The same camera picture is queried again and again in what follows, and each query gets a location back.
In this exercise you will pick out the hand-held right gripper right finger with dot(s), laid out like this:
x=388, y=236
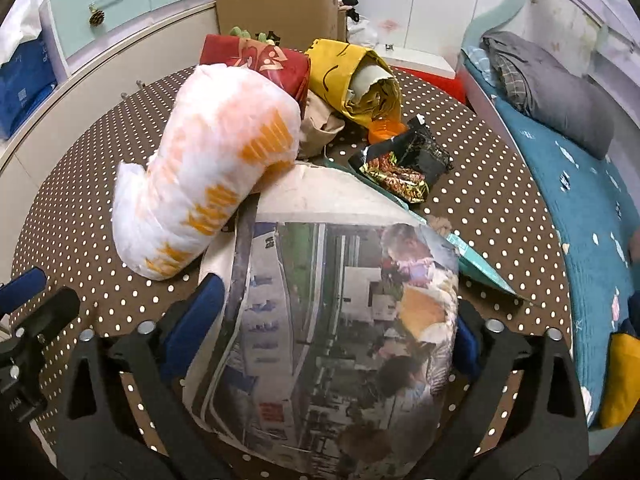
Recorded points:
x=468, y=347

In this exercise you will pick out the printed newspaper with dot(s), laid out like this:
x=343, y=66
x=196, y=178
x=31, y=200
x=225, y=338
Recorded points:
x=325, y=335

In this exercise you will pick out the black snack wrapper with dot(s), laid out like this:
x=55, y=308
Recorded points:
x=400, y=170

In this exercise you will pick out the white low cabinet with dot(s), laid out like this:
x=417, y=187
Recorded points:
x=125, y=70

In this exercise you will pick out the teal printed mattress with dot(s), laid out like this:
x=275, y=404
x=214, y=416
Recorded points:
x=590, y=220

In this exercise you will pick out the red snack wrapper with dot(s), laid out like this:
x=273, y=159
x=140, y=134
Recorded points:
x=280, y=67

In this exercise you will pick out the red cooler with white lid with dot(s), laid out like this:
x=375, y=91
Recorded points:
x=430, y=72

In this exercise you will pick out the navy cloth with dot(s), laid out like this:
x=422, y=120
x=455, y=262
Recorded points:
x=632, y=312

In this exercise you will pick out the white shopping bag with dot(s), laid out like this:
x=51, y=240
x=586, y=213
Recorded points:
x=17, y=25

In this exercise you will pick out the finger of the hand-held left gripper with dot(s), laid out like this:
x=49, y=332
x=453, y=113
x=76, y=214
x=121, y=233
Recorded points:
x=22, y=287
x=50, y=312

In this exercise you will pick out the white and orange plastic bag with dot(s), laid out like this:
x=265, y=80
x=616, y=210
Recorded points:
x=200, y=170

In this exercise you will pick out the white wardrobe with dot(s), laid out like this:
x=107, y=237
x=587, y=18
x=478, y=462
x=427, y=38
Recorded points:
x=435, y=5

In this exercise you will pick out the orange plastic cap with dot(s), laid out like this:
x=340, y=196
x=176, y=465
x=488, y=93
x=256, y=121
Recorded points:
x=385, y=131

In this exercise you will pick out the beige paper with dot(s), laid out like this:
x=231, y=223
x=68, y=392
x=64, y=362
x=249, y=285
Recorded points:
x=320, y=130

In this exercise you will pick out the grey blanket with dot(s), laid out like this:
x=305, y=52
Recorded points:
x=560, y=90

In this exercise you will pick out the pink flower sticker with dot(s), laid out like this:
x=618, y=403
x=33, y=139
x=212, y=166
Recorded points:
x=389, y=25

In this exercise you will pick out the yellow cloth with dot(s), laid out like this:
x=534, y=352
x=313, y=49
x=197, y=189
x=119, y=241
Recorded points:
x=622, y=380

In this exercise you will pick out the brown polka-dot tablecloth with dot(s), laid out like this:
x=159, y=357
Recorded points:
x=500, y=210

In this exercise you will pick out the yellow packet with black print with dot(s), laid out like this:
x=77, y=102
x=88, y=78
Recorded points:
x=340, y=60

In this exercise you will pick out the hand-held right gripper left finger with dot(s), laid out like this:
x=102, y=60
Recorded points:
x=192, y=320

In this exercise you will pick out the blue checked cloth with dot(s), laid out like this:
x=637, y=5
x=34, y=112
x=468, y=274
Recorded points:
x=477, y=65

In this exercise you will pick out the brown cardboard box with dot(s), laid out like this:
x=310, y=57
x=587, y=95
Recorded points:
x=275, y=15

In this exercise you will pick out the teal paper sheet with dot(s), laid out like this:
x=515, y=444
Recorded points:
x=480, y=265

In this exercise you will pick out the blue bag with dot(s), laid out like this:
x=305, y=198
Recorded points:
x=25, y=85

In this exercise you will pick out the mint bunk bed frame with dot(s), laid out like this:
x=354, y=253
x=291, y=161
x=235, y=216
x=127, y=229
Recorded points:
x=492, y=10

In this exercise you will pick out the black clothing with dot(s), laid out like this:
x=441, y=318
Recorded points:
x=347, y=0

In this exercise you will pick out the wide mint drawer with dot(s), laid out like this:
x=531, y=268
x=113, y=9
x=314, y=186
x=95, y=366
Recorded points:
x=110, y=7

